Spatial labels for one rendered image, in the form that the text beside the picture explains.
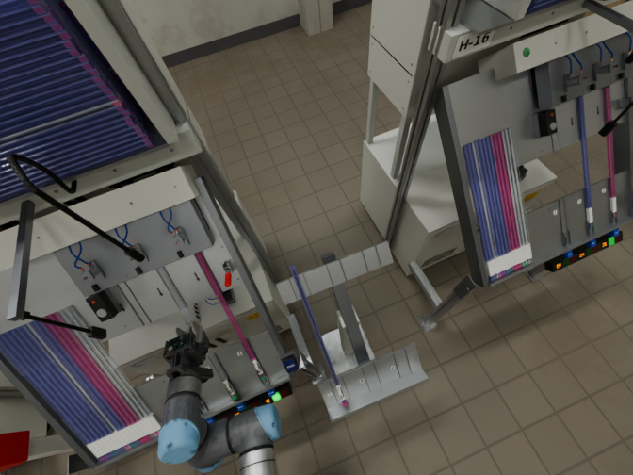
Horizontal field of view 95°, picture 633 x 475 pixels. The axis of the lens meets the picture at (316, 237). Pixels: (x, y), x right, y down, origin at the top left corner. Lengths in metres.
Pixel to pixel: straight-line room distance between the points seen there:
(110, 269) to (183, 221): 0.22
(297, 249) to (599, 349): 1.81
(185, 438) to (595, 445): 1.89
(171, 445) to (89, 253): 0.48
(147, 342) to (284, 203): 1.32
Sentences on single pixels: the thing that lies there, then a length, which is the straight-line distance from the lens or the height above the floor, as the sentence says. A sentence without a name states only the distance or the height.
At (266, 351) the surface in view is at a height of 0.81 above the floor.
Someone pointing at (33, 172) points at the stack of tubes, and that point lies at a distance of 0.80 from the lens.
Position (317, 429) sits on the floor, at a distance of 1.82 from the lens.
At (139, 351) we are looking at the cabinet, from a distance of 1.46.
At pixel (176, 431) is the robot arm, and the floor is 1.16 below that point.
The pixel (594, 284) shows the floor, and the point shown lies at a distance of 2.41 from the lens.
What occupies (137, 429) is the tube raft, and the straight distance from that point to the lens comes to 1.24.
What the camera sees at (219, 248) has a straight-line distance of 0.88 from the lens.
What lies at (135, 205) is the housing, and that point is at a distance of 0.81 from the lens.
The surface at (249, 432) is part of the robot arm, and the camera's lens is 0.78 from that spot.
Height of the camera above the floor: 1.81
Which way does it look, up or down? 61 degrees down
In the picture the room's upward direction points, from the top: 11 degrees counter-clockwise
